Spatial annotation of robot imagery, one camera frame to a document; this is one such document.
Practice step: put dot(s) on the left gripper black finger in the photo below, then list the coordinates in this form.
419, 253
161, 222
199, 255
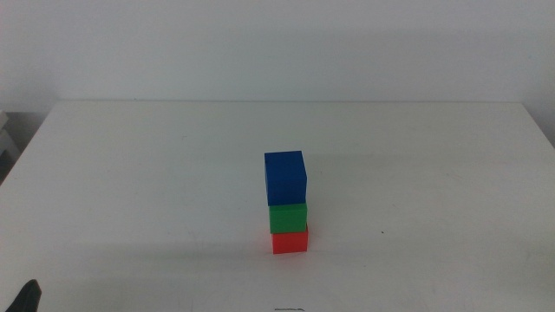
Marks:
27, 299

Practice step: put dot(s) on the red cube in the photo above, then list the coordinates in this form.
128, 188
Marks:
289, 243

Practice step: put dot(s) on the green cube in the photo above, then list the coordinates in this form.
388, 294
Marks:
288, 219

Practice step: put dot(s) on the blue cube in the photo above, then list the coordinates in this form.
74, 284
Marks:
285, 177

